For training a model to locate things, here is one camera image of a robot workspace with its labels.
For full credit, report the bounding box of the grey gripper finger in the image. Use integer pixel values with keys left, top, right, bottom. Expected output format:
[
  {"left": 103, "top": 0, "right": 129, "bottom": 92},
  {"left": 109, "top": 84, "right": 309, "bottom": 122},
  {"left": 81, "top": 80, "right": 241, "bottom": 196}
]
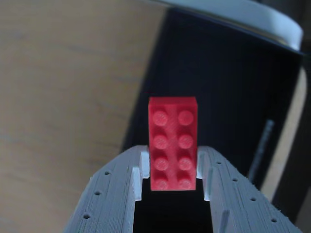
[
  {"left": 62, "top": 145, "right": 151, "bottom": 233},
  {"left": 196, "top": 146, "right": 305, "bottom": 233}
]

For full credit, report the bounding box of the red lego brick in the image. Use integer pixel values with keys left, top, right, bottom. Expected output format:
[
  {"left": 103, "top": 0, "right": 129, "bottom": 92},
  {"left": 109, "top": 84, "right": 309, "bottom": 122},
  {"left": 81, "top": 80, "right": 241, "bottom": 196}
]
[{"left": 147, "top": 96, "right": 198, "bottom": 192}]

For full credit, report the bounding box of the black rectangular bin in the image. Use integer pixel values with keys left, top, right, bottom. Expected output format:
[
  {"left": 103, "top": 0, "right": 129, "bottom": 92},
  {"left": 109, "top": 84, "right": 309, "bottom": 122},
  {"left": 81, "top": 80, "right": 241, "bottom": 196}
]
[{"left": 120, "top": 11, "right": 311, "bottom": 233}]

